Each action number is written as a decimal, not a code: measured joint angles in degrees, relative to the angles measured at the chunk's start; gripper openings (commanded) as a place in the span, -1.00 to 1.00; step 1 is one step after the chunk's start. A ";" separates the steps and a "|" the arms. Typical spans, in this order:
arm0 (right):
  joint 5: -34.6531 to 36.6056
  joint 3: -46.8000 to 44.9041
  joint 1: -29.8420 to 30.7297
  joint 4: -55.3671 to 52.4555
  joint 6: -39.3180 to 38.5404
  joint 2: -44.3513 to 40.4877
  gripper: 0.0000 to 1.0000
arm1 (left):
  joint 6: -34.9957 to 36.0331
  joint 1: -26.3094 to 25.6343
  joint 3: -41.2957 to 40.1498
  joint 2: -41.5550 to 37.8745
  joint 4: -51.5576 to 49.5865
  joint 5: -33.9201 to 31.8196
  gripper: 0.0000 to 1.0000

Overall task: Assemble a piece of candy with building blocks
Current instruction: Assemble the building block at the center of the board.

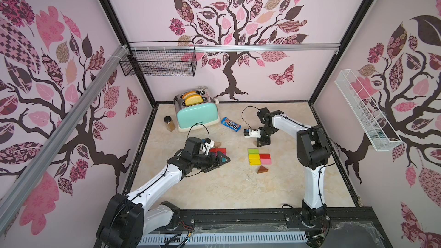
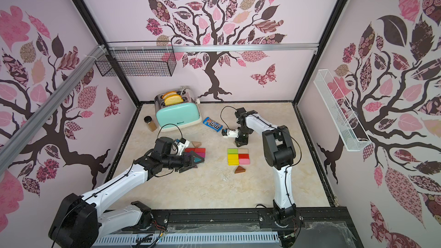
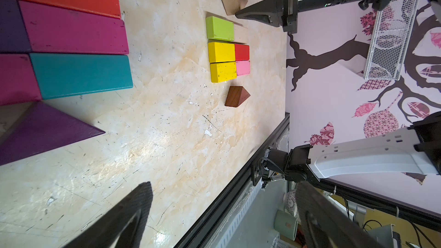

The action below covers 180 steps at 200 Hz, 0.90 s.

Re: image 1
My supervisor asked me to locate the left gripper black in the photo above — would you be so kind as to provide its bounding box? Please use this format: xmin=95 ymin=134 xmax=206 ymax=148
xmin=191 ymin=151 xmax=230 ymax=173

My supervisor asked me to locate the beige square wooden block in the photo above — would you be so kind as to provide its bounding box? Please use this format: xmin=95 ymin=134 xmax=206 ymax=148
xmin=259 ymin=149 xmax=270 ymax=155

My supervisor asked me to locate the bright red rectangular block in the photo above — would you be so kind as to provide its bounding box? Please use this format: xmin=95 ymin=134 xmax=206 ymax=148
xmin=216 ymin=148 xmax=226 ymax=155

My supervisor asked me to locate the red block group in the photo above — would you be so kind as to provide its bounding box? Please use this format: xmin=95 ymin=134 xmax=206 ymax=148
xmin=260 ymin=154 xmax=271 ymax=160

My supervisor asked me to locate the lime green block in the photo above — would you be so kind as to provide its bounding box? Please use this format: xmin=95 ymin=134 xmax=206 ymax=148
xmin=248 ymin=149 xmax=259 ymax=155

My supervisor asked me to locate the yellow block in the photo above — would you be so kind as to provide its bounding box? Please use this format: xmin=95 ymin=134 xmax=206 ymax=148
xmin=249 ymin=159 xmax=261 ymax=166
xmin=248 ymin=154 xmax=260 ymax=160

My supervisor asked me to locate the light pink block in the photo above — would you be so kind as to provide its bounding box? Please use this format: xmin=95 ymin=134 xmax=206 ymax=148
xmin=260 ymin=158 xmax=272 ymax=165

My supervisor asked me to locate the dark brown triangular block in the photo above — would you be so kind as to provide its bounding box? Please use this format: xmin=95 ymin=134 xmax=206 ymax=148
xmin=257 ymin=166 xmax=269 ymax=174

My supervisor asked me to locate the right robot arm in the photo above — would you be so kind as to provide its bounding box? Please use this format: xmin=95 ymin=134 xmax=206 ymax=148
xmin=256 ymin=108 xmax=331 ymax=228

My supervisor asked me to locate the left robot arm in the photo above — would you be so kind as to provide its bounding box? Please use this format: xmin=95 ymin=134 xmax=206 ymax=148
xmin=95 ymin=149 xmax=231 ymax=248

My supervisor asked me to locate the blue candy packet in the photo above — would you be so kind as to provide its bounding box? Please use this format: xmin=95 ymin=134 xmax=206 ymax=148
xmin=221 ymin=117 xmax=241 ymax=132

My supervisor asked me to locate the mint green toy toaster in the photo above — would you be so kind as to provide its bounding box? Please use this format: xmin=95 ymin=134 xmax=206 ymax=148
xmin=173 ymin=86 xmax=221 ymax=132

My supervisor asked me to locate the small brown spice jar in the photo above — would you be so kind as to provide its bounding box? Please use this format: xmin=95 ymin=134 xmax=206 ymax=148
xmin=164 ymin=116 xmax=176 ymax=132

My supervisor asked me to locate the yellow toast slice front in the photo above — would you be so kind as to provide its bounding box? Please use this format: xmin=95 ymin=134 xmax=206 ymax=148
xmin=184 ymin=94 xmax=204 ymax=106

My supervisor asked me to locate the orange toast slice back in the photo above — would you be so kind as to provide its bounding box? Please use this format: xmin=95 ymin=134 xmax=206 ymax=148
xmin=181 ymin=91 xmax=197 ymax=100

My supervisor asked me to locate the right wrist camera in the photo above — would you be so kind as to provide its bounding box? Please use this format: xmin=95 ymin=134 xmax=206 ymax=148
xmin=243 ymin=129 xmax=261 ymax=138

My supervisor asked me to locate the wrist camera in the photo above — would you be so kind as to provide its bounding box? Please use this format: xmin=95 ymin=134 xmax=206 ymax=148
xmin=243 ymin=129 xmax=261 ymax=138
xmin=184 ymin=137 xmax=215 ymax=156

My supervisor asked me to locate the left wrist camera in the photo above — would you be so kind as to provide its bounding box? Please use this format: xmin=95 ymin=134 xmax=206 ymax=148
xmin=184 ymin=137 xmax=215 ymax=156

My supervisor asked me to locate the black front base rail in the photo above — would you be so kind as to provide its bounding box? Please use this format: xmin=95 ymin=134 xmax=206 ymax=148
xmin=103 ymin=206 xmax=376 ymax=230

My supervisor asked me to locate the white slotted cable duct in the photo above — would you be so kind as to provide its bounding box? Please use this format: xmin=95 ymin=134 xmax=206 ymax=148
xmin=138 ymin=231 xmax=308 ymax=248

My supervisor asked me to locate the back wall aluminium rail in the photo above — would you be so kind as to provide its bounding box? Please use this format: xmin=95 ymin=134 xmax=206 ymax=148
xmin=130 ymin=42 xmax=341 ymax=53

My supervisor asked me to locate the wall aluminium rail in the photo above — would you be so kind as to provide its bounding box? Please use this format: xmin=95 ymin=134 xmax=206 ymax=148
xmin=130 ymin=42 xmax=341 ymax=53
xmin=1 ymin=45 xmax=129 ymax=234

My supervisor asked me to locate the black wire wall basket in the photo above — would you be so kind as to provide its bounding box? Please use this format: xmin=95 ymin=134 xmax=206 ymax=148
xmin=119 ymin=41 xmax=197 ymax=77

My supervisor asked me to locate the white wire wall shelf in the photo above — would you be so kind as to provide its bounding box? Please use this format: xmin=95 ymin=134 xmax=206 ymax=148
xmin=335 ymin=69 xmax=404 ymax=152

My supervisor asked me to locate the left wall aluminium rail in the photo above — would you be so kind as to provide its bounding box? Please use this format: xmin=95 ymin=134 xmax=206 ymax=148
xmin=1 ymin=45 xmax=129 ymax=234

